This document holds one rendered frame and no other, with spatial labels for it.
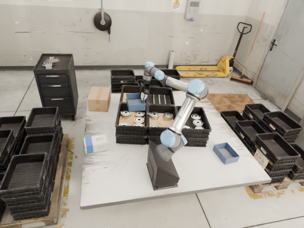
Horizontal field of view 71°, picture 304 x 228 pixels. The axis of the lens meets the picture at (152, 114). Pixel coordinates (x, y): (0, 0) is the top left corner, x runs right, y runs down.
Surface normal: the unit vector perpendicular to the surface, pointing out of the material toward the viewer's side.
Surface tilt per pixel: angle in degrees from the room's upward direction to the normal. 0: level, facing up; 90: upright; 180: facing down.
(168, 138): 59
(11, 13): 90
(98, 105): 90
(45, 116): 0
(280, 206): 0
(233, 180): 0
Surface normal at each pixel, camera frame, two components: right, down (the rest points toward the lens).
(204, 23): 0.21, 0.58
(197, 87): -0.43, -0.35
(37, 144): 0.08, -0.82
